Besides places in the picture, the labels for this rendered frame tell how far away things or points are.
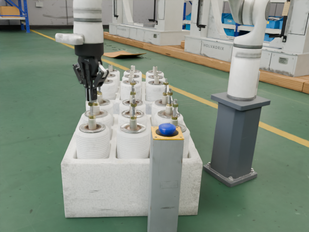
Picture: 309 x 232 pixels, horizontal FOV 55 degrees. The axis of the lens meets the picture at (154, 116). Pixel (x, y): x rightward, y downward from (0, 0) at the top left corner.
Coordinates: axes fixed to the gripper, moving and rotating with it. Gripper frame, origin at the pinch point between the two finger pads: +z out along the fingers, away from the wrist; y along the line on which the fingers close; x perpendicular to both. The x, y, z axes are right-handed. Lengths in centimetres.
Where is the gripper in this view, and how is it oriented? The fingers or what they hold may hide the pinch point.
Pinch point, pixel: (91, 94)
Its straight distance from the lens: 84.1
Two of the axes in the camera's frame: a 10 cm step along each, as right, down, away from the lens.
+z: -0.3, 9.4, 3.5
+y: -7.6, -2.5, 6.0
